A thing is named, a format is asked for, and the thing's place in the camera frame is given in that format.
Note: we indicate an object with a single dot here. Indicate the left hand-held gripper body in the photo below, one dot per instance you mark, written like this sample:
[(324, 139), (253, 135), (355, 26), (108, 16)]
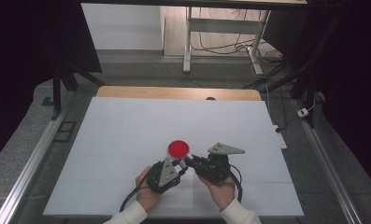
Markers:
[(167, 174)]

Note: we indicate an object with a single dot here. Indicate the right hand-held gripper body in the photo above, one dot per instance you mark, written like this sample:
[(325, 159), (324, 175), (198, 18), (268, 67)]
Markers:
[(214, 169)]

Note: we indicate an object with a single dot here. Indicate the blue and white stamp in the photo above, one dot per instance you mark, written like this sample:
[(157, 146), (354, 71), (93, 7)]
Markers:
[(182, 164)]

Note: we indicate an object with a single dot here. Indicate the red round ink dish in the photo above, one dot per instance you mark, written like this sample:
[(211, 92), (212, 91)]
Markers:
[(178, 149)]

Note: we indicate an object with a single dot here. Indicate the person's right hand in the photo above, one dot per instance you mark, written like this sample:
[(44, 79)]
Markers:
[(222, 193)]

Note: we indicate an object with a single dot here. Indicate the person's left hand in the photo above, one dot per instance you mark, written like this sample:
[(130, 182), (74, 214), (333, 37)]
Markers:
[(147, 199)]

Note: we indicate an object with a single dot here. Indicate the wooden table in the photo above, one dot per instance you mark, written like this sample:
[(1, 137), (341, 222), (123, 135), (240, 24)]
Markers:
[(174, 92)]

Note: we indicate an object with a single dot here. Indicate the small white adapter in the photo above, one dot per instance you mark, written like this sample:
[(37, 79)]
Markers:
[(303, 112)]

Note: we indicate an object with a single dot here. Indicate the black floor plate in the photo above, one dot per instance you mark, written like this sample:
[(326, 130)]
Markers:
[(64, 132)]

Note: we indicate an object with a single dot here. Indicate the black tripod stand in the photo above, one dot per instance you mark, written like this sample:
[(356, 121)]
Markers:
[(57, 90)]

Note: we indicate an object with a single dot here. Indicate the dark curtain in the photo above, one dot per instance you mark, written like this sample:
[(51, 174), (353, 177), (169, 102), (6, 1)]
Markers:
[(345, 62), (24, 62)]

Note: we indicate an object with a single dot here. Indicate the aluminium floor rail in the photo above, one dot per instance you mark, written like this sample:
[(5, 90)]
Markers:
[(33, 158), (326, 161)]

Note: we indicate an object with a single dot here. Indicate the white metal desk frame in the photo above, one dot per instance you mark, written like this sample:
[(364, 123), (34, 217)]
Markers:
[(223, 25)]

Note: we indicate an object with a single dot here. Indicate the white wall panel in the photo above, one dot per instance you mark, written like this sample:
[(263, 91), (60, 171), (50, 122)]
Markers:
[(121, 26)]

